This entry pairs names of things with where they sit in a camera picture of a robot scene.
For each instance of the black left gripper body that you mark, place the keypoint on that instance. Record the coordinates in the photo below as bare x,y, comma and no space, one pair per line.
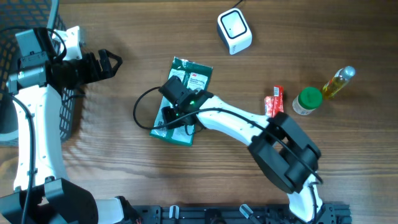
85,70

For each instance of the green glove package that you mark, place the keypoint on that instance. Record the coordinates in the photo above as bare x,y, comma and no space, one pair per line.
193,75

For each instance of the red snack stick packet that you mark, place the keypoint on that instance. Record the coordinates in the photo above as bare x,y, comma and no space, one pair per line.
274,103

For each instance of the green lid jar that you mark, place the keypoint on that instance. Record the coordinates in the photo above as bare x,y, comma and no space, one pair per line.
307,101

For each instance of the yellow oil bottle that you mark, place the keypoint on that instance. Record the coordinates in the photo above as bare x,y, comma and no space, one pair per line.
340,79

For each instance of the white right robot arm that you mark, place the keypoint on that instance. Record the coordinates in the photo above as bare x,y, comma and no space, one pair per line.
279,146

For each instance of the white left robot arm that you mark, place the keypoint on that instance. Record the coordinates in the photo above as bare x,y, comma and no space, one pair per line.
51,61

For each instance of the white barcode scanner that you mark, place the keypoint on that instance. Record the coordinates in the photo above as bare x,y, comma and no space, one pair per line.
234,30

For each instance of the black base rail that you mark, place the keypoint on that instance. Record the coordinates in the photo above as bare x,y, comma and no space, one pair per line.
278,213

